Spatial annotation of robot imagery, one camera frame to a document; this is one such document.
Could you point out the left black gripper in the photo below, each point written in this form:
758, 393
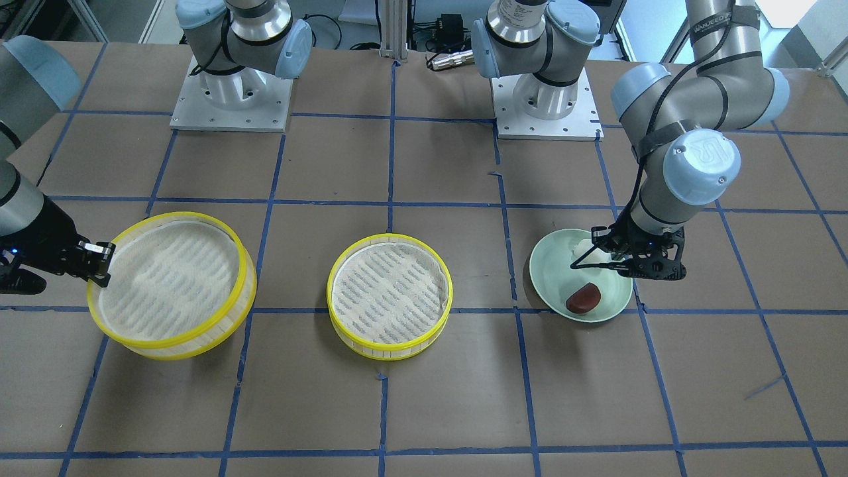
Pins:
630, 237

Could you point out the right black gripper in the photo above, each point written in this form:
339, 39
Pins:
45, 233

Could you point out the yellow steamer basket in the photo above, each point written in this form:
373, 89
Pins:
180, 284
389, 296

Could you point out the white bun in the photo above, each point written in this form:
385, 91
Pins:
585, 252

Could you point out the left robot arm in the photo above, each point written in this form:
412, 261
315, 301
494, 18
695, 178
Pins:
676, 124

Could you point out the brown bun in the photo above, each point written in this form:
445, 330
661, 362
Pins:
584, 300

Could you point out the light green plate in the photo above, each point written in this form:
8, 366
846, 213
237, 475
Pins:
554, 281

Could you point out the silver cylindrical connector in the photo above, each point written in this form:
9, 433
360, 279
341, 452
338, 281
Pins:
450, 60

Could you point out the black power brick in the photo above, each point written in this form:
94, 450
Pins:
448, 29

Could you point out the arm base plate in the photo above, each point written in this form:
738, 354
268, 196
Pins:
247, 101
528, 109

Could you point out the aluminium frame post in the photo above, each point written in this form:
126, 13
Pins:
393, 23

